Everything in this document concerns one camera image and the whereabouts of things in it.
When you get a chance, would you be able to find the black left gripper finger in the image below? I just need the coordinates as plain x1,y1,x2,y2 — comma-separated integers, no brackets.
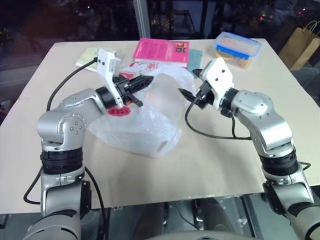
128,75,154,94
125,92,144,108

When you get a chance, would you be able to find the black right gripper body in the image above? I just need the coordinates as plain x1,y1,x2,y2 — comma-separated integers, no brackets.
194,80,216,110

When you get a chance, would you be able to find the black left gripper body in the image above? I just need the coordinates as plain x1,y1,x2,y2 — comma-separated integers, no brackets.
112,74,135,106

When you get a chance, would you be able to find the clear plastic bag red print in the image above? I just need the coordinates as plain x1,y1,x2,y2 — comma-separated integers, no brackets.
86,61,196,159

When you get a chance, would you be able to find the brown paper bag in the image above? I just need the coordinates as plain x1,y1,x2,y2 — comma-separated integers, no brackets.
278,20,320,73

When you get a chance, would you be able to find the teal sponge pad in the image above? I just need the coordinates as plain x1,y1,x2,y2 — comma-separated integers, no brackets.
187,48,203,73

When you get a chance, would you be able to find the pink book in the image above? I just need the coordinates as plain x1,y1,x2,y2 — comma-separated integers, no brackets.
132,37,191,69

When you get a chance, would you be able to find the clear container blue lid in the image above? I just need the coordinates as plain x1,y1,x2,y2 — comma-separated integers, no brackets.
206,31,262,70

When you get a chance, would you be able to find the pale yellow-green packet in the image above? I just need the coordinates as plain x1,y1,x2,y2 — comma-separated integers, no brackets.
75,47,121,72

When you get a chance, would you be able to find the ribbed metal pole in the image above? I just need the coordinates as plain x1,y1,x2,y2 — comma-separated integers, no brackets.
133,0,152,42

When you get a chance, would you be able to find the beige cardboard table sheet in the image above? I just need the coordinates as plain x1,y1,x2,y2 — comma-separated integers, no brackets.
0,37,320,216

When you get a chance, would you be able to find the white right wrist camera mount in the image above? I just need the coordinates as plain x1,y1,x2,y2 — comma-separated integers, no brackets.
199,57,235,111

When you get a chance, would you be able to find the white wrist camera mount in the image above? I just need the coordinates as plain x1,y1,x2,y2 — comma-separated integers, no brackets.
199,57,235,111
96,48,126,110

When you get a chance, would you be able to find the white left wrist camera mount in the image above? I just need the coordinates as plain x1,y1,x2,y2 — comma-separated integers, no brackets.
96,48,126,110

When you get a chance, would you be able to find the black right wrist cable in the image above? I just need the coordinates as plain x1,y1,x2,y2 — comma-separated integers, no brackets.
184,94,253,140

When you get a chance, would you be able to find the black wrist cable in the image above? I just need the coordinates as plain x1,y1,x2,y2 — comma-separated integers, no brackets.
184,94,253,140
46,56,99,112

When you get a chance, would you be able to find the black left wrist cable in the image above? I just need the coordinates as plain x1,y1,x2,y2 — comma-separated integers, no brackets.
46,56,99,112

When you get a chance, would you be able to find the black left shoulder cable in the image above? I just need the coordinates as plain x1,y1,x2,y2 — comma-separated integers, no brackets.
23,167,112,240

